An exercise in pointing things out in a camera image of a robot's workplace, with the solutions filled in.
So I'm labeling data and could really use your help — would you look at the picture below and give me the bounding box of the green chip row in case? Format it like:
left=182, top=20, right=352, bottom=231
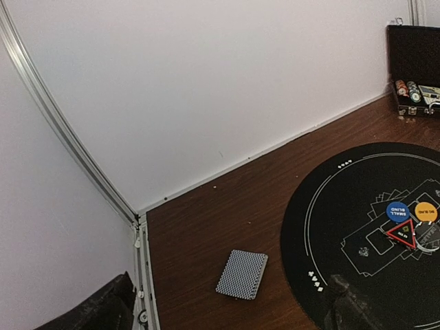
left=407, top=81, right=422, bottom=103

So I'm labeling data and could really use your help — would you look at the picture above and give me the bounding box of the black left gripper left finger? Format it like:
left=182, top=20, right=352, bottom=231
left=39, top=272, right=135, bottom=330

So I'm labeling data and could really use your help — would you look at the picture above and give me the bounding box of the aluminium frame post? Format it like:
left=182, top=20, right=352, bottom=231
left=1, top=1, right=160, bottom=329
left=408, top=0, right=419, bottom=26

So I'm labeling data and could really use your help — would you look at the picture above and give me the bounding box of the red triangular all-in marker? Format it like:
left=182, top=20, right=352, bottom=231
left=386, top=219, right=416, bottom=250

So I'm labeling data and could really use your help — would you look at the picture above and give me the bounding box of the round black poker mat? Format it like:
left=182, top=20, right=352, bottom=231
left=280, top=142, right=439, bottom=329

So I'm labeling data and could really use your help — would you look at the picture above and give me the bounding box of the card deck in case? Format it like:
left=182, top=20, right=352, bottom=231
left=419, top=85, right=440, bottom=105

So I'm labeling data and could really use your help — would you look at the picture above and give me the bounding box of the red chip row in case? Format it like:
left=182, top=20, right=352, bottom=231
left=395, top=80, right=409, bottom=97

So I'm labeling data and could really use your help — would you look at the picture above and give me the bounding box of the clear round dealer button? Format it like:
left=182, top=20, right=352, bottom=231
left=413, top=221, right=439, bottom=255

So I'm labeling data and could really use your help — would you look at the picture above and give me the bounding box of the aluminium frame post right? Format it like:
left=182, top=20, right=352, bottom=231
left=408, top=0, right=419, bottom=26

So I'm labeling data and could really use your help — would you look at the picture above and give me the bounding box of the blue patterned card deck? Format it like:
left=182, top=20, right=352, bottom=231
left=215, top=250, right=269, bottom=300

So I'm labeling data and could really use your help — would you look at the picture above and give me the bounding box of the blue small blind button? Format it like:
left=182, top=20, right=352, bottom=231
left=386, top=201, right=410, bottom=223

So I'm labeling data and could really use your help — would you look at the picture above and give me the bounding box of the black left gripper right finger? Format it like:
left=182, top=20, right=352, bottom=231
left=323, top=274, right=409, bottom=329

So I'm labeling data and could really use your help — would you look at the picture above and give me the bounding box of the black poker chip case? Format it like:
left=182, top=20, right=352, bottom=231
left=386, top=25, right=439, bottom=119

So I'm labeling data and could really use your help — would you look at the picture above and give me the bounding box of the aluminium frame post left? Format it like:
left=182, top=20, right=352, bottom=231
left=1, top=1, right=160, bottom=329

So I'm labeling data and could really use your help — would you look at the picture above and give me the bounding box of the yellow big blind button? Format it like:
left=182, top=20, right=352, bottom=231
left=415, top=202, right=438, bottom=223

